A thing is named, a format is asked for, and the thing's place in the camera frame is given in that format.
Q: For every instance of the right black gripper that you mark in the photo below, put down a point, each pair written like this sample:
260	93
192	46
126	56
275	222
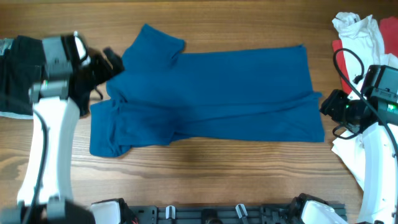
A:
330	106

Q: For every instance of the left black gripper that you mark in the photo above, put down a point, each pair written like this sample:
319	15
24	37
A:
96	66

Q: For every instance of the blue t-shirt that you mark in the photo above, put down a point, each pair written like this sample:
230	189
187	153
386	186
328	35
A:
165	94

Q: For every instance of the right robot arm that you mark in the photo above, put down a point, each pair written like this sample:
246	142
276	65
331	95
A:
378	128

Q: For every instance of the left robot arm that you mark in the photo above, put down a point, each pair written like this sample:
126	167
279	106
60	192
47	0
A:
45	195

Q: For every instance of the white shirt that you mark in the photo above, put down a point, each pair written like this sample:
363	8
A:
351	151

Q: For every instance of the folded black garment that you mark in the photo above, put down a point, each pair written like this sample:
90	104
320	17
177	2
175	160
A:
18	74

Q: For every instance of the folded light grey garment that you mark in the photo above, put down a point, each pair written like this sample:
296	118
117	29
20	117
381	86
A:
6	44

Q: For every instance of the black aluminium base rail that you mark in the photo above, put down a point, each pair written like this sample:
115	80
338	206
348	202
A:
263	214

